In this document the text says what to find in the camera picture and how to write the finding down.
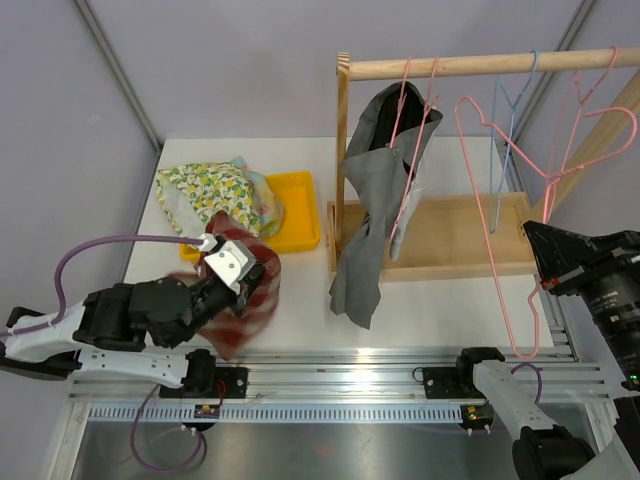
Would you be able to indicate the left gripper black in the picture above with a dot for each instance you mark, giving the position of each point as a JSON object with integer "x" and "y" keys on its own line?
{"x": 248, "y": 287}

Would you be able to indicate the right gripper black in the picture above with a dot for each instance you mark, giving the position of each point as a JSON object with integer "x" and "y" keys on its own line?
{"x": 570, "y": 260}

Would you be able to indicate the red plaid skirt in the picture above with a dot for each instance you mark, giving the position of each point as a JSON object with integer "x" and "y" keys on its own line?
{"x": 225, "y": 331}

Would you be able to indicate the pastel tie-dye skirt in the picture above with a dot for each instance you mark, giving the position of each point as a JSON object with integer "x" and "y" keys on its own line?
{"x": 266, "y": 204}

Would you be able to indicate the lemon print skirt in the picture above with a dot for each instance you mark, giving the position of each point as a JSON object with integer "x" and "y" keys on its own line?
{"x": 191, "y": 194}

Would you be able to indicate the blue hanger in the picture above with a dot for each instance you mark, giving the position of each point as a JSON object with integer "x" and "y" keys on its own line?
{"x": 500, "y": 154}

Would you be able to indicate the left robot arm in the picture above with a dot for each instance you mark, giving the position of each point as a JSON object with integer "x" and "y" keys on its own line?
{"x": 131, "y": 330}

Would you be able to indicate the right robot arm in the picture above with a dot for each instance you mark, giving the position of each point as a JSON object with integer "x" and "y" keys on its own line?
{"x": 607, "y": 332}

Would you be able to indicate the grey skirt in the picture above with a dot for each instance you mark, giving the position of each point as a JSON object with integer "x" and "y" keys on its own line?
{"x": 378, "y": 174}

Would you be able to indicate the wooden clothes rack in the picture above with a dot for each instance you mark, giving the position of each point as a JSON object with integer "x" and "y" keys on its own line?
{"x": 445, "y": 238}

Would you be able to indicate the yellow plastic tray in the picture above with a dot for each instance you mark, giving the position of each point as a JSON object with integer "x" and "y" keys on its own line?
{"x": 300, "y": 230}

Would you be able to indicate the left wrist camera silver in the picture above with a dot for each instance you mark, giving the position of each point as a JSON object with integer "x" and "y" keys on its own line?
{"x": 229, "y": 260}

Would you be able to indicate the aluminium rail frame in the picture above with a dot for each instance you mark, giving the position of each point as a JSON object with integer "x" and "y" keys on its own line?
{"x": 323, "y": 386}

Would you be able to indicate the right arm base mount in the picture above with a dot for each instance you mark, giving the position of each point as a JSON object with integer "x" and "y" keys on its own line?
{"x": 450, "y": 377}

